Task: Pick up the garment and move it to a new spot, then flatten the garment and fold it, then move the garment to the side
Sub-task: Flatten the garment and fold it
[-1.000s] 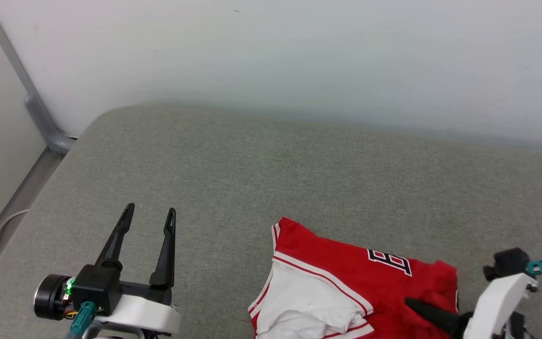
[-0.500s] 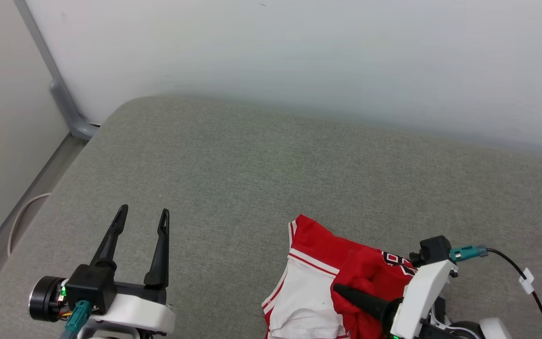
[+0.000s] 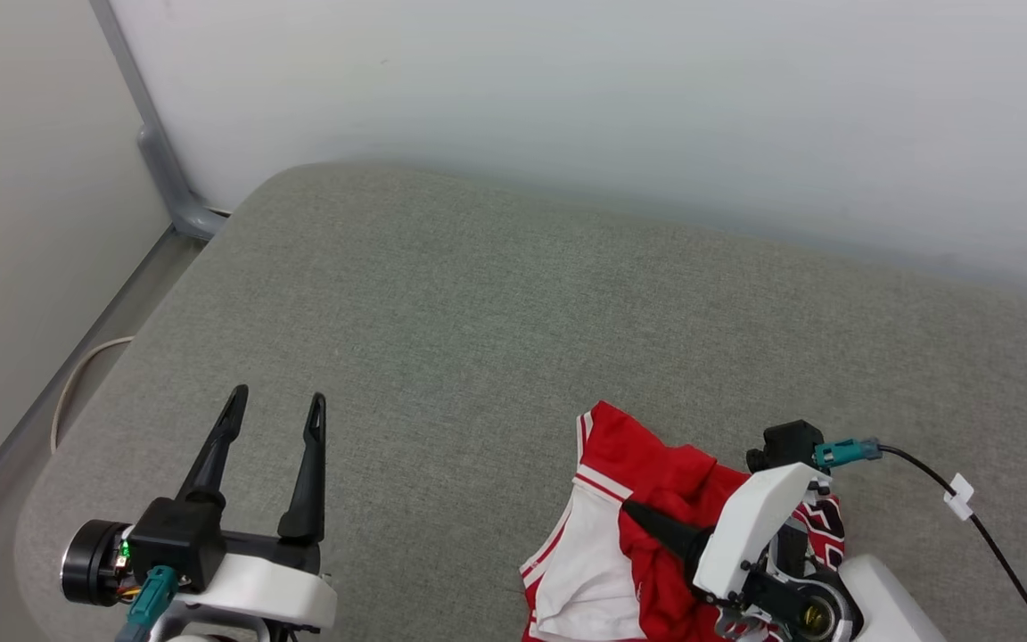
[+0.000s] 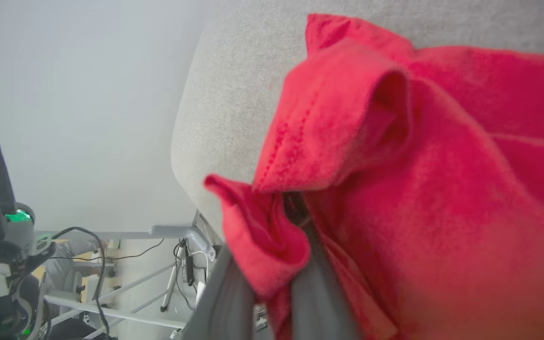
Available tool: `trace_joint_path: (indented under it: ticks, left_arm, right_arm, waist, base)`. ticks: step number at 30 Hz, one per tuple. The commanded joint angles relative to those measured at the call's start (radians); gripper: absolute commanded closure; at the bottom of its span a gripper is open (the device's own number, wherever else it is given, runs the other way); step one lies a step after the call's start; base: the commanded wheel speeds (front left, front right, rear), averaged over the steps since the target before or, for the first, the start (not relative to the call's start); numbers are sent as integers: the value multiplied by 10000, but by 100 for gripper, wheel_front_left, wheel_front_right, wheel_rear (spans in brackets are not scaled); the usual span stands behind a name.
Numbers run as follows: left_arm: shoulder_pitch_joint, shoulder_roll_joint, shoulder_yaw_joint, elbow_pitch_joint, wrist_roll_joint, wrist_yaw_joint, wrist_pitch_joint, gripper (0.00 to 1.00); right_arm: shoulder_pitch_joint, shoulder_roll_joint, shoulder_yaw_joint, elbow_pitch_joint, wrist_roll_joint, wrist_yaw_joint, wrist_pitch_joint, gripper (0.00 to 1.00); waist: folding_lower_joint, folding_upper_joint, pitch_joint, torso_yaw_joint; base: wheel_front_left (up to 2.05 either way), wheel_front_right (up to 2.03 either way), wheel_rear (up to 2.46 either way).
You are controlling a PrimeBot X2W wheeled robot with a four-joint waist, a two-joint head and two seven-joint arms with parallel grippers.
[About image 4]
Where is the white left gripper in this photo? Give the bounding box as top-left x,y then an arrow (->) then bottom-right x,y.
0,128 -> 57,303

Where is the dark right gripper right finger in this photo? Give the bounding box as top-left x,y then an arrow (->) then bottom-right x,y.
291,220 -> 363,340

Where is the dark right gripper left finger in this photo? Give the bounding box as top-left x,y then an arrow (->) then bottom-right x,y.
181,245 -> 256,340

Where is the red and white jersey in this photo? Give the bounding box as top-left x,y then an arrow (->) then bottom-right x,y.
204,13 -> 544,340

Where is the black power adapter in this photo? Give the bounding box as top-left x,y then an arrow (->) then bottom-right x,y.
184,245 -> 196,285

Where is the grey fabric sofa cushion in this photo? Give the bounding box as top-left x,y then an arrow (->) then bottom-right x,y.
170,0 -> 544,239

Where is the thin black background cable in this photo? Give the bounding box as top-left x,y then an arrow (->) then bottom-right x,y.
50,238 -> 165,262

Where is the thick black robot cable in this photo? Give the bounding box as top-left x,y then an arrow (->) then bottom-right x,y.
50,226 -> 112,340

